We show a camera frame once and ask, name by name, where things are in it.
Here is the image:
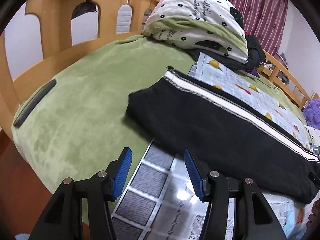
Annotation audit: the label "black pants with white stripe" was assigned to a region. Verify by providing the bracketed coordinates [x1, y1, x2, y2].
[126, 67, 319, 204]

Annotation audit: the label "fruit print plastic mat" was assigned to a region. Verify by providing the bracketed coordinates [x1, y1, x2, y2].
[117, 53, 319, 239]

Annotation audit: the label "green plush bed blanket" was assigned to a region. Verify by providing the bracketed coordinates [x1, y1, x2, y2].
[11, 35, 318, 204]

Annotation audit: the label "white flower print pillow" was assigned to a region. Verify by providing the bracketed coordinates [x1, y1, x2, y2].
[306, 126, 320, 148]

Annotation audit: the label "purple plush toy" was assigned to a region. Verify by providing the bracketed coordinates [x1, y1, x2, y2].
[302, 99, 320, 129]

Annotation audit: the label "cluttered desk behind bed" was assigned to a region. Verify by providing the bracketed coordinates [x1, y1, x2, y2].
[257, 52, 292, 86]

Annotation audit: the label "black jacket on bed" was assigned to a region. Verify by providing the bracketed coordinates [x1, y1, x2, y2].
[186, 34, 266, 72]

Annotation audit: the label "folded white green quilt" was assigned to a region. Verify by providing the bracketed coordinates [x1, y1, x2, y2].
[142, 0, 247, 54]

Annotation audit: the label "wooden bed frame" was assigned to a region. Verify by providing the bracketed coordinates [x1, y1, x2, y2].
[0, 0, 313, 140]

